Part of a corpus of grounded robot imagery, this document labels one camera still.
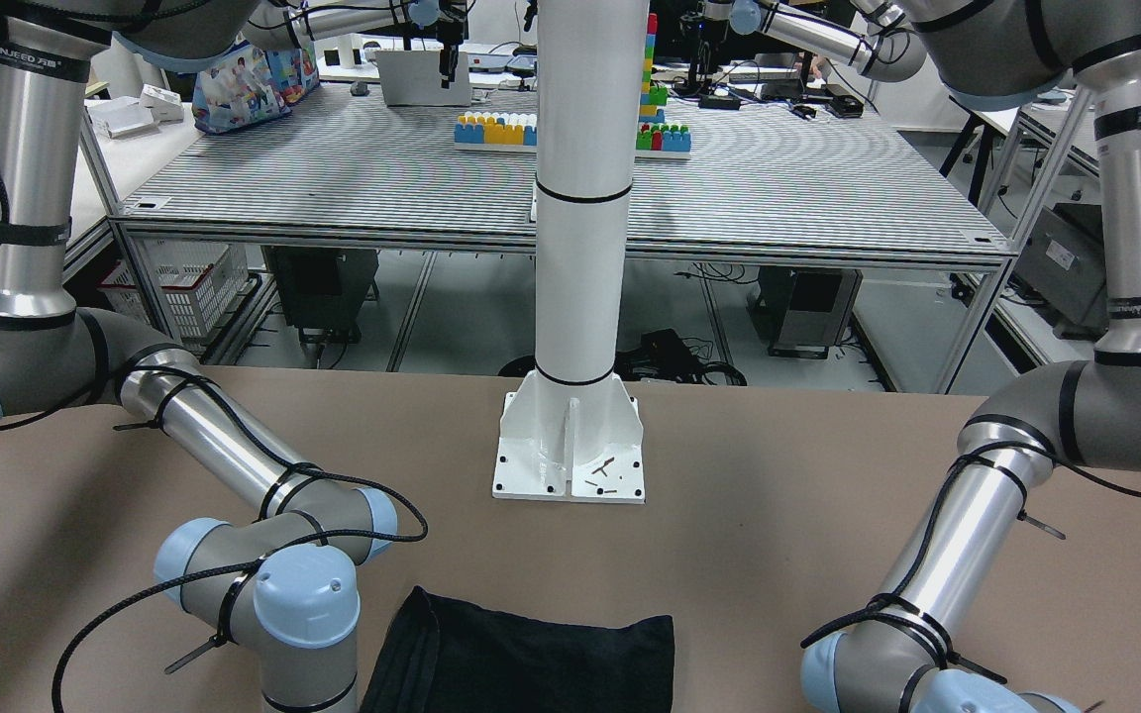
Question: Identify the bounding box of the black t-shirt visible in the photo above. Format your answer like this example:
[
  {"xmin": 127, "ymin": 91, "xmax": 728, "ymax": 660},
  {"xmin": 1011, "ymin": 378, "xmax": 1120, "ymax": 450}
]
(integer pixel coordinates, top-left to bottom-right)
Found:
[{"xmin": 361, "ymin": 586, "xmax": 674, "ymax": 712}]

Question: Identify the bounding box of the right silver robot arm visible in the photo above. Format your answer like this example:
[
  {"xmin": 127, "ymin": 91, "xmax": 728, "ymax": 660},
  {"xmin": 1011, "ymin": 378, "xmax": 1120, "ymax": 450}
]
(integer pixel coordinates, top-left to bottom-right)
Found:
[{"xmin": 0, "ymin": 1, "xmax": 400, "ymax": 712}]

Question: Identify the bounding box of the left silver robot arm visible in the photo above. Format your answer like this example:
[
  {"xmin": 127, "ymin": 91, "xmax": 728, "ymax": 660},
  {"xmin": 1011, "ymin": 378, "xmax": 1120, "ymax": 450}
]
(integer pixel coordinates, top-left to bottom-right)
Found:
[{"xmin": 703, "ymin": 1, "xmax": 1141, "ymax": 712}]

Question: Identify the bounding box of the striped aluminium workbench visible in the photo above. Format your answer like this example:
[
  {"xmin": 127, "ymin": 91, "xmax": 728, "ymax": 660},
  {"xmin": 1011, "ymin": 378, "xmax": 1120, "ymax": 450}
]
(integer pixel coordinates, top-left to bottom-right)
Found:
[{"xmin": 110, "ymin": 81, "xmax": 1017, "ymax": 395}]

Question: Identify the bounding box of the colourful toy brick set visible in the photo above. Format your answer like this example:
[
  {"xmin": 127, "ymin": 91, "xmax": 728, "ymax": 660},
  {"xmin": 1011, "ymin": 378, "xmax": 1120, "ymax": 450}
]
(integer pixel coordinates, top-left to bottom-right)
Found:
[{"xmin": 453, "ymin": 13, "xmax": 694, "ymax": 159}]

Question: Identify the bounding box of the white plastic basket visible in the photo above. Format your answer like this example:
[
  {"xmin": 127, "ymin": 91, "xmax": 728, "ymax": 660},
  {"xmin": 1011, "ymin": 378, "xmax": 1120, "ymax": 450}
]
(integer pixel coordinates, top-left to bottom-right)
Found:
[{"xmin": 141, "ymin": 240, "xmax": 248, "ymax": 342}]

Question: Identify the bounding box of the colourful printed bag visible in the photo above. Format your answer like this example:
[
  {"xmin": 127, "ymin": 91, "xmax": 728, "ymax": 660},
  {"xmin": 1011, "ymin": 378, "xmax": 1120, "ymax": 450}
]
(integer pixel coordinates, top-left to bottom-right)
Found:
[{"xmin": 193, "ymin": 44, "xmax": 319, "ymax": 135}]

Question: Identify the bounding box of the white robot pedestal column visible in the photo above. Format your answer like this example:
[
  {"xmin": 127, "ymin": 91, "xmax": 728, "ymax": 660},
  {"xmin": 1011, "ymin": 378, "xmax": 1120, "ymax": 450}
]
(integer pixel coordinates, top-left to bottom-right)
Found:
[{"xmin": 492, "ymin": 1, "xmax": 649, "ymax": 504}]

